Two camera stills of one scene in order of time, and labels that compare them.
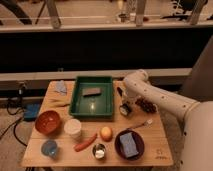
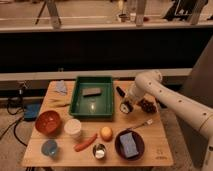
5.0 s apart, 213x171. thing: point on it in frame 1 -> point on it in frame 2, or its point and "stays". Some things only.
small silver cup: (99, 151) stays
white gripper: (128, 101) -> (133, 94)
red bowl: (48, 122) stays
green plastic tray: (92, 97) stays
